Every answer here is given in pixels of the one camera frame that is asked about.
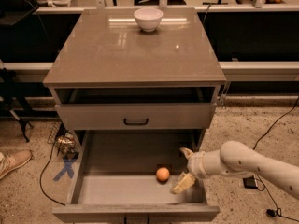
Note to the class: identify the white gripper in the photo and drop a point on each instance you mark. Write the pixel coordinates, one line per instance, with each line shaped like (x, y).
(195, 163)

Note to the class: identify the orange fruit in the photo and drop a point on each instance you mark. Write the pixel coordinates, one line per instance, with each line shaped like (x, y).
(162, 174)

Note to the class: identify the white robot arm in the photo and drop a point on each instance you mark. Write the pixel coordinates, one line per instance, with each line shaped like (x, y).
(235, 159)

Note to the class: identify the open grey middle drawer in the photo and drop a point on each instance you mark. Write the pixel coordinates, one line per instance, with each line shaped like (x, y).
(115, 180)

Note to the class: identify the grey drawer cabinet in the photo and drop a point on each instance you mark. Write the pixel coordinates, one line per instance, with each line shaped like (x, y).
(109, 60)

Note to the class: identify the black floor power box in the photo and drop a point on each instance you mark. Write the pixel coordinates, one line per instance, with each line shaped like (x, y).
(250, 183)

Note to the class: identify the blue tape cross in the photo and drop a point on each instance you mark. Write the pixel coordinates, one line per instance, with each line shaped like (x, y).
(67, 169)

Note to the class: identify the shiny crumpled foil object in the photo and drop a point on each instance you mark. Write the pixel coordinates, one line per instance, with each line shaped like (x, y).
(66, 144)

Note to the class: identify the white ceramic bowl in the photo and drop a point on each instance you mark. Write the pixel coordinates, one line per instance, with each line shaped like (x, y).
(148, 18)

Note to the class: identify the tan shoe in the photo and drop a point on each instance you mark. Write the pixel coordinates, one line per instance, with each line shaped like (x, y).
(13, 162)

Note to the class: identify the black drawer handle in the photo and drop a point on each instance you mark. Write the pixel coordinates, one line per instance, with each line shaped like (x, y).
(135, 122)

